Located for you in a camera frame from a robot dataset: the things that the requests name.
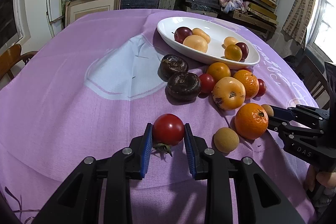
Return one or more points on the person's right hand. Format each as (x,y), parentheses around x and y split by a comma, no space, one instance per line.
(326,179)

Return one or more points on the dark purple fruit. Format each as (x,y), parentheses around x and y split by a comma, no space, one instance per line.
(184,86)
(171,64)

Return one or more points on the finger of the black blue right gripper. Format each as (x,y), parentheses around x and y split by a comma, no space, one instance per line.
(258,198)

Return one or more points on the red cherry tomato right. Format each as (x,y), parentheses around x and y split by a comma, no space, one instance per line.
(262,88)

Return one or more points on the crumpled pink cloth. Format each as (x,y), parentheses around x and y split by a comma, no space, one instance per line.
(233,5)

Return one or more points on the wooden chair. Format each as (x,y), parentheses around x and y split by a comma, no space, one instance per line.
(10,58)

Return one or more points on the dark red plum left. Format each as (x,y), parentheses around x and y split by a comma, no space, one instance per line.
(181,33)

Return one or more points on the patterned curtain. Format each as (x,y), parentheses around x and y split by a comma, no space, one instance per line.
(298,20)

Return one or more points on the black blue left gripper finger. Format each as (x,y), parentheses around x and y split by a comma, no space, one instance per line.
(98,191)

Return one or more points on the dark purple fruit front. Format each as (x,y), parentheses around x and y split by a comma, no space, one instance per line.
(184,86)

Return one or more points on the small orange yellow fruit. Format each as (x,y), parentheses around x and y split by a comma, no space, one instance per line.
(233,52)

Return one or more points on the small brown fruit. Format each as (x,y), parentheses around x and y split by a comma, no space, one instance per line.
(268,109)

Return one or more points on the dark red plum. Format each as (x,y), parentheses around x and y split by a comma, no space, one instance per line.
(181,33)
(244,49)

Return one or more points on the dark chair right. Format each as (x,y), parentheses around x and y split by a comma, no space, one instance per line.
(313,79)

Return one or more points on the oblong pale orange fruit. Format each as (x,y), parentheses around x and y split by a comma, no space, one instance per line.
(199,32)

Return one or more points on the yellow pepino with stem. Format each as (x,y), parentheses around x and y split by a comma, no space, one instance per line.
(228,93)

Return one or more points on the red tomato with stem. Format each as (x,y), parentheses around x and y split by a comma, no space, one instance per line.
(168,131)

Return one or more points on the bumpy mandarin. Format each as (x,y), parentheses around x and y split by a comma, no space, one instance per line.
(251,121)
(249,81)

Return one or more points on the small red tomato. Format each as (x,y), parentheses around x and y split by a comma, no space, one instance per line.
(207,83)

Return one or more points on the purple tablecloth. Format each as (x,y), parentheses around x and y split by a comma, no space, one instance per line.
(95,86)

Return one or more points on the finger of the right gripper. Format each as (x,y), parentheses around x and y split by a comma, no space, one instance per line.
(278,125)
(300,112)

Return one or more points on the dark red plum right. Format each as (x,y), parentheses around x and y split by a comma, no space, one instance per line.
(244,49)

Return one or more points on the framed picture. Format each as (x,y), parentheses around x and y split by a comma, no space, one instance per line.
(79,8)

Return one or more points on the smooth orange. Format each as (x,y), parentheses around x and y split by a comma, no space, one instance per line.
(218,71)

